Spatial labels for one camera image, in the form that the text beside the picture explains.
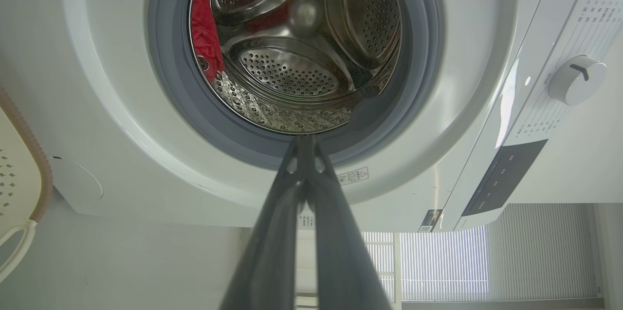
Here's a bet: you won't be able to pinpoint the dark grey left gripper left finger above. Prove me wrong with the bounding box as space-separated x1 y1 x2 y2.
219 136 308 310

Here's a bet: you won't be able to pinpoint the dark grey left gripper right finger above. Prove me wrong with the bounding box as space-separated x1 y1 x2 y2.
308 136 393 310

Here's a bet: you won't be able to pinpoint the red cloth garment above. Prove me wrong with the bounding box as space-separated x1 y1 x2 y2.
191 0 225 84

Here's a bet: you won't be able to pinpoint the black washer display panel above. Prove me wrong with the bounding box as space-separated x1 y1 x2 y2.
461 139 549 217

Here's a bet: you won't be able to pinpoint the stainless steel washing machine drum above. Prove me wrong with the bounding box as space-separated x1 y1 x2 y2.
189 0 403 134

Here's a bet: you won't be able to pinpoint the cream perforated laundry basket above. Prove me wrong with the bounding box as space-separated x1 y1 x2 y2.
0 87 53 281

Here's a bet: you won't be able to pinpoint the warning label sticker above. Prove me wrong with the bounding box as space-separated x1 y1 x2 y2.
336 167 369 186

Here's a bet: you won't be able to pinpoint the black QR code sticker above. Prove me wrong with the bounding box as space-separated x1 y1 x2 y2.
418 209 443 233

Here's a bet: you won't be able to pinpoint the white window blinds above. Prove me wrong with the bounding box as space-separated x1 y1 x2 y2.
363 203 604 303

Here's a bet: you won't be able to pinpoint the white front-load washing machine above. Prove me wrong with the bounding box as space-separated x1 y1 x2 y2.
0 0 623 233

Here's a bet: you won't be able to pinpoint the grey rubber door gasket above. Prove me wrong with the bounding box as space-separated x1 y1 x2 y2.
146 0 443 169

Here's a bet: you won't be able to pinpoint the round white filter cover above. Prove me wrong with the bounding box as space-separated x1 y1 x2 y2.
49 156 104 200

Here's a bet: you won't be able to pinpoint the white round program knob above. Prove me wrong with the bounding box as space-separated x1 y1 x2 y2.
548 55 607 106

